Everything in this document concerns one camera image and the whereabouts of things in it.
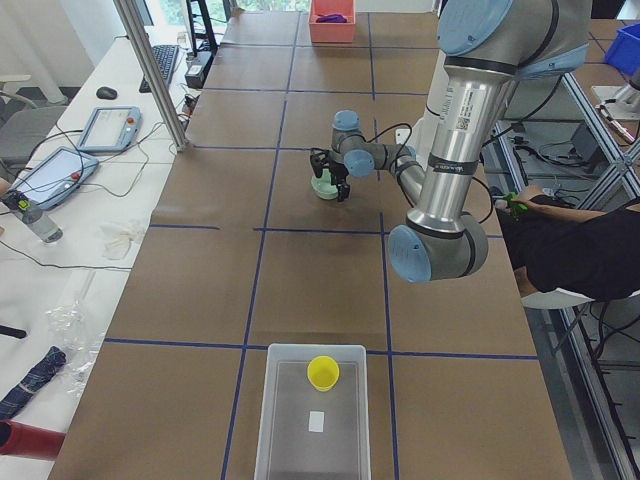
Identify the crumpled clear plastic wrap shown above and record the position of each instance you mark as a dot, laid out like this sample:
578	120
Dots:
79	341

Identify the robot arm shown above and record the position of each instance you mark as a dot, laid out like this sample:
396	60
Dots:
486	45

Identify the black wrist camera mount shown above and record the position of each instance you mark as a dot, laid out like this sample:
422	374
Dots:
319	161

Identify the far teach pendant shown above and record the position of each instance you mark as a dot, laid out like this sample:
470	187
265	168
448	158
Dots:
110	130

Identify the near teach pendant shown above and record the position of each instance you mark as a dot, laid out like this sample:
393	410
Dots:
51	182

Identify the clear water bottle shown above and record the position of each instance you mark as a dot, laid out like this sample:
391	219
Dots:
31	215

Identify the folded blue umbrella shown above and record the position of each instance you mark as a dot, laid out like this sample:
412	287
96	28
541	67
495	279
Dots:
36	378

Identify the clear plastic bin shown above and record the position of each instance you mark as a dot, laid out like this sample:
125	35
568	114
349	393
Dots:
308	434

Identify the teach pendant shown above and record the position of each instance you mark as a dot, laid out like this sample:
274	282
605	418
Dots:
110	130
51	182

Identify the white pillar with base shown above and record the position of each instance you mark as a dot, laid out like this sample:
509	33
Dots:
423	132

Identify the pink plastic tray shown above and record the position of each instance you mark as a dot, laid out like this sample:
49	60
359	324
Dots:
332	32

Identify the red cylinder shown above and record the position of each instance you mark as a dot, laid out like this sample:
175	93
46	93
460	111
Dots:
21	440

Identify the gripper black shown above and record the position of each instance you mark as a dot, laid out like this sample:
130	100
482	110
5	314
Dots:
339	173

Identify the mint green bowl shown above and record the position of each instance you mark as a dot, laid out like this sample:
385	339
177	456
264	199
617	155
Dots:
323	186

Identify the black box device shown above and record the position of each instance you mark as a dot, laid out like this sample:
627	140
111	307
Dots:
198	70

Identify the yellow plastic cup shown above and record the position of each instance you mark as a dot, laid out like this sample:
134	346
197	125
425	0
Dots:
323	373

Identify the person in black clothes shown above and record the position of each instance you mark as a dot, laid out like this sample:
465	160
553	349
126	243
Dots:
553	246

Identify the blue plastic crate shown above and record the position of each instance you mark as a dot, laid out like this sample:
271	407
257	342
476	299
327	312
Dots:
624	53

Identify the black keyboard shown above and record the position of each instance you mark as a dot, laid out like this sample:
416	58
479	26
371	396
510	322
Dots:
166	56

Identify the white crumpled cloth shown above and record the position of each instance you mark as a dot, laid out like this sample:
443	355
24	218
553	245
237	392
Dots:
119	237

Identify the green handled tool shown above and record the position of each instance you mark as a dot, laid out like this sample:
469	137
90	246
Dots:
514	206

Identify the aluminium frame post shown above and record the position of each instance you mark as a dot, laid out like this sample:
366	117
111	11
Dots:
134	27

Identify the black computer mouse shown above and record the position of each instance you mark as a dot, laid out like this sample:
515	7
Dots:
106	93

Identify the purple cloth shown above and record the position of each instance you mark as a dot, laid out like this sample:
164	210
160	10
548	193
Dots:
331	18

